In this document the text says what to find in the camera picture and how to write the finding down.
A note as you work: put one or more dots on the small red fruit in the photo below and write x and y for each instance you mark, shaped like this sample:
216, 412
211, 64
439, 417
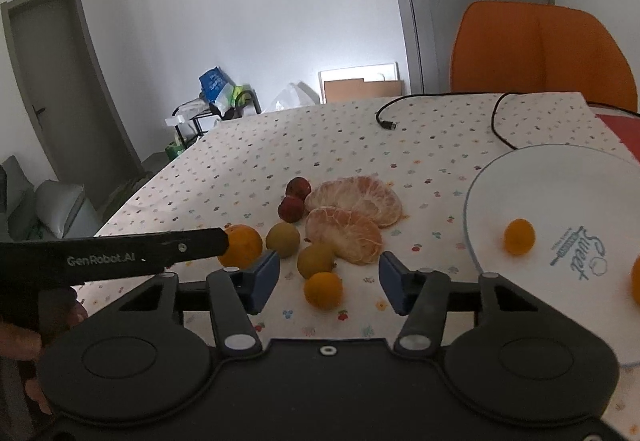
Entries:
299, 187
291, 209

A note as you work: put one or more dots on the large orange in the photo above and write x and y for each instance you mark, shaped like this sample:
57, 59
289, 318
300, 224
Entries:
635, 280
246, 247
324, 291

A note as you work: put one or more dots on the white board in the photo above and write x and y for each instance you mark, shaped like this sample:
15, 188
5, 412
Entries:
350, 72

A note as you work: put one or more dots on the yellow-green round fruit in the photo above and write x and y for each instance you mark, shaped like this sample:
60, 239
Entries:
283, 240
315, 261

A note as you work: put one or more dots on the black metal rack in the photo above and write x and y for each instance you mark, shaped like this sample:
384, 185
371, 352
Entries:
200, 118

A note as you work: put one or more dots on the blue plastic bag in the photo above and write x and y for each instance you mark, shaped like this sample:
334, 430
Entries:
216, 85

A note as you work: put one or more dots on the grey-green sofa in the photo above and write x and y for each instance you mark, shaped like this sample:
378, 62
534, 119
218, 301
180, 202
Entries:
15, 201

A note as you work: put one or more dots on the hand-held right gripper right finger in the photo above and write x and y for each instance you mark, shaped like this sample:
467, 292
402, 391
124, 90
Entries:
391, 282

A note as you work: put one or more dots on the grey door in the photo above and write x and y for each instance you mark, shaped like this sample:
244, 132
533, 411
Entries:
65, 96

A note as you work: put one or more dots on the white box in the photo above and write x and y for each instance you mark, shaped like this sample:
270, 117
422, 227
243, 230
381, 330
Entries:
182, 113

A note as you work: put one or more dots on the yellow-green packet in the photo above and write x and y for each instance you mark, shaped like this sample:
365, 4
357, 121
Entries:
239, 95

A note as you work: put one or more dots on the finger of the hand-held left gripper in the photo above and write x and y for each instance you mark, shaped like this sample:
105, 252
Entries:
200, 243

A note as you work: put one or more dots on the grey cushion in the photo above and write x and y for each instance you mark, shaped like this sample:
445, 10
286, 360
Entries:
60, 208

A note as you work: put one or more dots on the person's left hand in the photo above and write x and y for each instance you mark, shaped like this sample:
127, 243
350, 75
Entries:
17, 341

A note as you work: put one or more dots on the green box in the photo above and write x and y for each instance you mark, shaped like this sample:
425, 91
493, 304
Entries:
175, 150

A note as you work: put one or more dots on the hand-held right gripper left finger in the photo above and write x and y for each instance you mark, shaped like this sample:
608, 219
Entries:
266, 278

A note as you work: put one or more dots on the orange chair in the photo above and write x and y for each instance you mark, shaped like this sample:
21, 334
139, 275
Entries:
540, 51

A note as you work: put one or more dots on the peeled citrus half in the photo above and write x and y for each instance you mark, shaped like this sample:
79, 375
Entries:
345, 237
362, 195

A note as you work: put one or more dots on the small orange kumquat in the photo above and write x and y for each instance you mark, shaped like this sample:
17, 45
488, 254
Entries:
519, 236

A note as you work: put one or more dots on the white plastic bag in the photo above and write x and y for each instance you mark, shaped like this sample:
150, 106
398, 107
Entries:
295, 98

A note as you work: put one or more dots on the white printed plate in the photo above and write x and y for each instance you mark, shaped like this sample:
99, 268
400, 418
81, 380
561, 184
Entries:
550, 191

